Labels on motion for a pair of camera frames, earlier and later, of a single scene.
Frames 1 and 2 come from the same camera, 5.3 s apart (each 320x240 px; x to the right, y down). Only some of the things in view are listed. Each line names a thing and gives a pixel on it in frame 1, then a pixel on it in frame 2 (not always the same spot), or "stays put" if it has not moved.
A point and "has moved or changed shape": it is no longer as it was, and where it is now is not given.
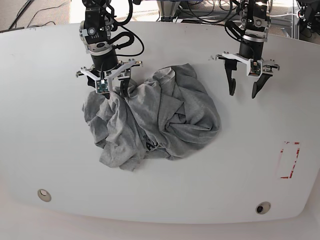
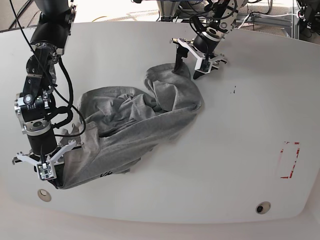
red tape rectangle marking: [298, 151] stays put
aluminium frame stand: [167, 9] stays put
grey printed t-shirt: [168, 115] has moved or changed shape
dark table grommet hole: [263, 207] stays put
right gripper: [250, 52] → [203, 47]
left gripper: [106, 64] → [43, 149]
